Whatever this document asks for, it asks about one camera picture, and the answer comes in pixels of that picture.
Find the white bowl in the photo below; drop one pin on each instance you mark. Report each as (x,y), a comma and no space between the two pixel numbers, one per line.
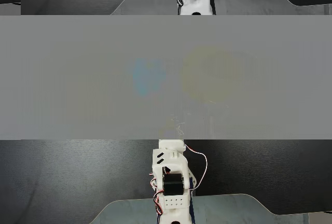
(207,76)

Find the blue clamp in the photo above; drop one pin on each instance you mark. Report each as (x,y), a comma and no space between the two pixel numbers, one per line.
(158,219)
(192,203)

